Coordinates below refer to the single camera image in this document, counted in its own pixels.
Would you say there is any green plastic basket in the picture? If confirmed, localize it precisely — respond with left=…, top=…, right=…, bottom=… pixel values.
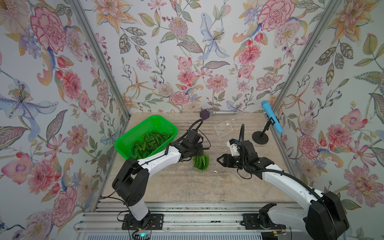
left=115, top=115, right=178, bottom=160

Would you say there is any clear pepper clamshell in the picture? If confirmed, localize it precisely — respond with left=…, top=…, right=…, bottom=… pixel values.
left=214, top=118, right=238, bottom=138
left=193, top=153, right=210, bottom=171

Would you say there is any purple foam microphone cube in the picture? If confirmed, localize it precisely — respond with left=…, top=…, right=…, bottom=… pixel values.
left=200, top=109, right=210, bottom=121

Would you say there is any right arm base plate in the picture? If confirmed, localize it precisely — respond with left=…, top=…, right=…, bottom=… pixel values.
left=240, top=213, right=287, bottom=231

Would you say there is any blue microphone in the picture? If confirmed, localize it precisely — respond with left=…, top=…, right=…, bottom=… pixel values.
left=262, top=101, right=283, bottom=134

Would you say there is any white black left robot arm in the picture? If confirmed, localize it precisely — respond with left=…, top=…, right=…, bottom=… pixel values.
left=112, top=129, right=204, bottom=225

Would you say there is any curved green pepper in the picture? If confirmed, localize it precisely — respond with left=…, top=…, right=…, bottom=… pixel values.
left=131, top=131, right=172, bottom=159

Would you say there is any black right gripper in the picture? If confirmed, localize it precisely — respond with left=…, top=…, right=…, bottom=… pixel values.
left=216, top=153, right=249, bottom=170

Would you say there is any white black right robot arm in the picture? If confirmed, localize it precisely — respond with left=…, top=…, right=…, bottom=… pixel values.
left=217, top=139, right=350, bottom=240

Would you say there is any black microphone stand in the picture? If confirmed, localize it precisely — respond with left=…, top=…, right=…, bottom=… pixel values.
left=252, top=118, right=275, bottom=145

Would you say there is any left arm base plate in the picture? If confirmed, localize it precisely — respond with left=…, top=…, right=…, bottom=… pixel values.
left=122, top=213, right=164, bottom=231

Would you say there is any aluminium rail frame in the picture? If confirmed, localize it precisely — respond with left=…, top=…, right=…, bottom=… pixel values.
left=71, top=200, right=335, bottom=240

